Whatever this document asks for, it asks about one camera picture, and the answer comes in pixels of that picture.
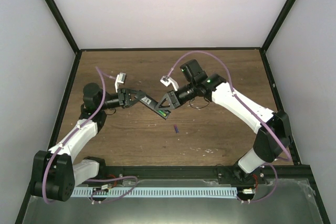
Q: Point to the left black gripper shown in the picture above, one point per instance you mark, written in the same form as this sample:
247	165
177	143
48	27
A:
124	97

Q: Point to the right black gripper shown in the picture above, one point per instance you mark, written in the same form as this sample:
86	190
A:
173	99

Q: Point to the green battery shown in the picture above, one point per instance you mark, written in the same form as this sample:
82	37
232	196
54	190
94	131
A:
163	114

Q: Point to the black remote control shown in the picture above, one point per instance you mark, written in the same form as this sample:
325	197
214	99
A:
150	103

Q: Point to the purple battery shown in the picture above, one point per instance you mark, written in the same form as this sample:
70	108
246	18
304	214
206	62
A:
176	128

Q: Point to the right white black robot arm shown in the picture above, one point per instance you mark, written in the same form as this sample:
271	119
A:
272	129

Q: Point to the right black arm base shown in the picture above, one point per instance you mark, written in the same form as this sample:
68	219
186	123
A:
234	174

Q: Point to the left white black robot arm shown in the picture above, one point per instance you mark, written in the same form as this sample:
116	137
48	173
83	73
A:
54	174

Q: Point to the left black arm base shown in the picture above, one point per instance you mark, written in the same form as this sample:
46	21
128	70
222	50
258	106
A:
103	176

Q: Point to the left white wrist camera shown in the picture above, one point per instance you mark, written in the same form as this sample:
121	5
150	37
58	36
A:
120	79

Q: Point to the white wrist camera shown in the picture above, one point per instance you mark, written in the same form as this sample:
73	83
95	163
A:
120	79
169	81

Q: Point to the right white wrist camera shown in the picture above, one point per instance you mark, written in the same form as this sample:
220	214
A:
169	81

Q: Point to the black aluminium frame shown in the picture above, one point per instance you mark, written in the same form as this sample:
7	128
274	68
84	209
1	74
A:
297	170

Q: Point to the light blue slotted cable duct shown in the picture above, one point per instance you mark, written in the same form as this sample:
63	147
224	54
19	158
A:
157	192

